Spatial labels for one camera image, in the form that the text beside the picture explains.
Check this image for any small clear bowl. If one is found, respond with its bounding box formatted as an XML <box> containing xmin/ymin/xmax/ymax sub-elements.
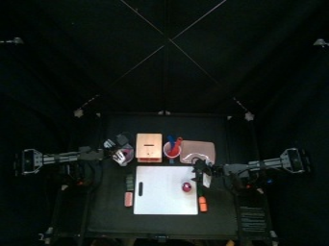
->
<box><xmin>113</xmin><ymin>147</ymin><xmax>134</xmax><ymax>167</ymax></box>

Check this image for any wooden drawer box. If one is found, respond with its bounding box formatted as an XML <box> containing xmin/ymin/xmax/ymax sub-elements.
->
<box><xmin>134</xmin><ymin>133</ymin><xmax>164</xmax><ymax>163</ymax></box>

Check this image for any pink plastic tray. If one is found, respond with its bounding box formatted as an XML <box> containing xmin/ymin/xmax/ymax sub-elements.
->
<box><xmin>179</xmin><ymin>139</ymin><xmax>216</xmax><ymax>165</ymax></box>

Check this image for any green block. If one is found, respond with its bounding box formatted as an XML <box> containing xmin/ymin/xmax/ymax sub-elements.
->
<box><xmin>124</xmin><ymin>173</ymin><xmax>134</xmax><ymax>192</ymax></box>

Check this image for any white cutting board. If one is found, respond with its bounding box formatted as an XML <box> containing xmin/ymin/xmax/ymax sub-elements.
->
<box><xmin>132</xmin><ymin>165</ymin><xmax>200</xmax><ymax>216</ymax></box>

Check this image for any red plastic cup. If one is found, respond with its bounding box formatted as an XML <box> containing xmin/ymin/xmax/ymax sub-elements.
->
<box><xmin>161</xmin><ymin>141</ymin><xmax>183</xmax><ymax>160</ymax></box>

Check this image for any red tool in cup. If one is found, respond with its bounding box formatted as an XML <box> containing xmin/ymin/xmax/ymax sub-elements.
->
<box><xmin>172</xmin><ymin>136</ymin><xmax>183</xmax><ymax>153</ymax></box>

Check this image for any blue tool in cup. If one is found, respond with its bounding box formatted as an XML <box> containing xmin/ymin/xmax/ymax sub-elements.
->
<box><xmin>165</xmin><ymin>135</ymin><xmax>176</xmax><ymax>152</ymax></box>

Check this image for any pink block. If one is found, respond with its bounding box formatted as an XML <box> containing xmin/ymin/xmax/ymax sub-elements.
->
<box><xmin>122</xmin><ymin>191</ymin><xmax>134</xmax><ymax>208</ymax></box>

